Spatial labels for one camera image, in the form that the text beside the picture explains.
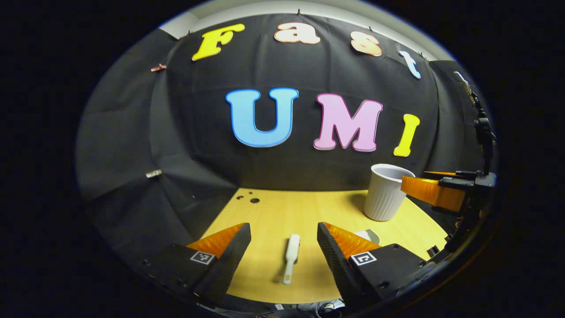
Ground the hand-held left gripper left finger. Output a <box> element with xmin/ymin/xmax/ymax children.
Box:
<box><xmin>141</xmin><ymin>222</ymin><xmax>252</xmax><ymax>305</ymax></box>

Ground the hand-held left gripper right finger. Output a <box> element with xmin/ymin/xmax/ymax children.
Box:
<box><xmin>317</xmin><ymin>222</ymin><xmax>437</xmax><ymax>310</ymax></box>

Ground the white ribbed garbage bin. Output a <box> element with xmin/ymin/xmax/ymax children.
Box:
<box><xmin>364</xmin><ymin>163</ymin><xmax>416</xmax><ymax>222</ymax></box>

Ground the small white broom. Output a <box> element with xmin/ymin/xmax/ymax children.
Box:
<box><xmin>282</xmin><ymin>234</ymin><xmax>301</xmax><ymax>285</ymax></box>

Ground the wooden desktop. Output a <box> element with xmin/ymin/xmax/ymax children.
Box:
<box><xmin>201</xmin><ymin>188</ymin><xmax>448</xmax><ymax>304</ymax></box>

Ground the black stand pole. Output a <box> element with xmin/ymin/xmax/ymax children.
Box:
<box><xmin>455</xmin><ymin>71</ymin><xmax>496</xmax><ymax>174</ymax></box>

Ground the black backdrop cloth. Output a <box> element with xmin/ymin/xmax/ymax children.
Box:
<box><xmin>75</xmin><ymin>13</ymin><xmax>495</xmax><ymax>283</ymax></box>

